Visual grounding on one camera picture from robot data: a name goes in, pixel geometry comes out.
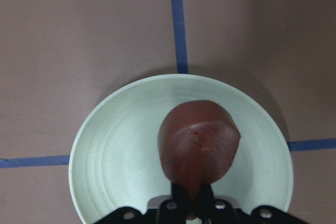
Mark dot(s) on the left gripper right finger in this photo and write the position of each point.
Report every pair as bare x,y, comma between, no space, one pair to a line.
205,197

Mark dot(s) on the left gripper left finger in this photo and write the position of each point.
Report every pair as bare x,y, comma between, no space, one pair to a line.
180,196

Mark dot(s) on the brown chocolate bun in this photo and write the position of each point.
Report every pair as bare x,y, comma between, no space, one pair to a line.
197,143

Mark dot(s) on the light green plate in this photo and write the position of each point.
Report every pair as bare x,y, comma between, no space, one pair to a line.
114,161

